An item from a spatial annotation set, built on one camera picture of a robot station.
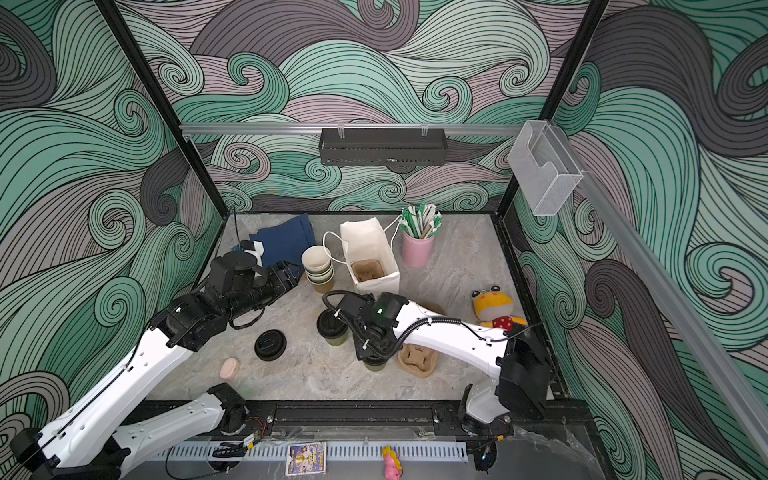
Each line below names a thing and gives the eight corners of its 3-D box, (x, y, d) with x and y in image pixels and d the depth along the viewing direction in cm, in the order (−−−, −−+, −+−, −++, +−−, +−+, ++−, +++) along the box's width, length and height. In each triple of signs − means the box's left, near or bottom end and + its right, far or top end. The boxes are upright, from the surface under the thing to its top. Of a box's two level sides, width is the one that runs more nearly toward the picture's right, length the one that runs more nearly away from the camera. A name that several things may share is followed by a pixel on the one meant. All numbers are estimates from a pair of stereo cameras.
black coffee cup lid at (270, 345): (254, 360, 85) (251, 356, 82) (261, 333, 90) (258, 329, 88) (283, 360, 85) (280, 356, 82) (288, 333, 90) (286, 329, 88)
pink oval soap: (222, 380, 81) (217, 377, 79) (228, 362, 85) (223, 358, 82) (234, 380, 81) (230, 377, 79) (240, 362, 85) (236, 358, 82)
